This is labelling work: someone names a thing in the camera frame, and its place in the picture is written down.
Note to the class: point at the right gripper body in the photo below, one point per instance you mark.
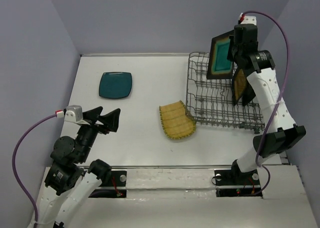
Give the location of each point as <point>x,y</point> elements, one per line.
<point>233,52</point>

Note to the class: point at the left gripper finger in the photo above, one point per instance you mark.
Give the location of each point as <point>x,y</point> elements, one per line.
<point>92,116</point>
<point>110,121</point>

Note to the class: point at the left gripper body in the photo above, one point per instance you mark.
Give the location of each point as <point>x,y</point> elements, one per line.
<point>87,134</point>

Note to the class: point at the teal plate black rim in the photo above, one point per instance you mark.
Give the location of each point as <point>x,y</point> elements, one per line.
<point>219,67</point>

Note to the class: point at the teal square plate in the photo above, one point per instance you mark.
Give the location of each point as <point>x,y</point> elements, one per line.
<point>115,85</point>

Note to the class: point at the yellow square plate black rim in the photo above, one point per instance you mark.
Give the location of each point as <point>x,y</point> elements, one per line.
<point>239,85</point>

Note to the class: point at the black floral plate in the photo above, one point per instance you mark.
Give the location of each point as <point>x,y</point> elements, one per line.
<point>248,95</point>

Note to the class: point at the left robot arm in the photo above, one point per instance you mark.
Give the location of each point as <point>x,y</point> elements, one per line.
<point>67,185</point>

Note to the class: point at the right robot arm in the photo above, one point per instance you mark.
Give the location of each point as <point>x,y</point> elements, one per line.
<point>281,131</point>

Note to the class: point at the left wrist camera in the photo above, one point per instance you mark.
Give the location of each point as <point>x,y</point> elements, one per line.
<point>73,114</point>

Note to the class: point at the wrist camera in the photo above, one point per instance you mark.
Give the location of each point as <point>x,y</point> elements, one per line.
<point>73,114</point>
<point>246,19</point>

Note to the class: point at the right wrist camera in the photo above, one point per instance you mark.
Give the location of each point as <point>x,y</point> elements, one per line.
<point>246,19</point>

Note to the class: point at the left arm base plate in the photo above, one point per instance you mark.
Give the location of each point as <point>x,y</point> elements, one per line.
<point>114,187</point>

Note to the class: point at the grey wire dish rack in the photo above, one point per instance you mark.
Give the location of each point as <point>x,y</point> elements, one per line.
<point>210,102</point>

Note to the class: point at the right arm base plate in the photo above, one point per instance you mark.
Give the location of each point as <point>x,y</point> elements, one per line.
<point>247,184</point>

